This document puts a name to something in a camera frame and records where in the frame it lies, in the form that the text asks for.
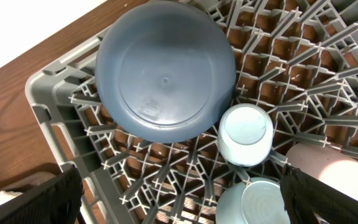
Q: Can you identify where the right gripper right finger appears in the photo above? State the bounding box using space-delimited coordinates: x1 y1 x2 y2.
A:
280 164 358 223

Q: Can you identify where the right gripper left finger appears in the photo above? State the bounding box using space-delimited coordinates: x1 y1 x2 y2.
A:
0 166 83 223

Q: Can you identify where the white cup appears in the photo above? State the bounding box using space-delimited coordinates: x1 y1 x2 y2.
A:
286 143 358 201

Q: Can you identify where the light blue bowl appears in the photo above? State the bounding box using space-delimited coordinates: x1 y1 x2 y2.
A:
216 177 290 224

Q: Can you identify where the white tissue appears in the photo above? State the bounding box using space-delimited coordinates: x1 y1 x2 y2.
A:
0 190 22 205

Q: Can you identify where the light blue cup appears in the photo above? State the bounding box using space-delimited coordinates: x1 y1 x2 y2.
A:
218 103 273 167

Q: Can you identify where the dark blue plate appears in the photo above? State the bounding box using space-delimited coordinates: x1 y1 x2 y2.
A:
95 1 236 143

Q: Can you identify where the grey dishwasher rack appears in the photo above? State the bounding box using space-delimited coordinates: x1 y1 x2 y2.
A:
25 1 358 223

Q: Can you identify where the brown serving tray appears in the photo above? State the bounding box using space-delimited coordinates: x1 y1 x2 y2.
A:
0 172 55 194

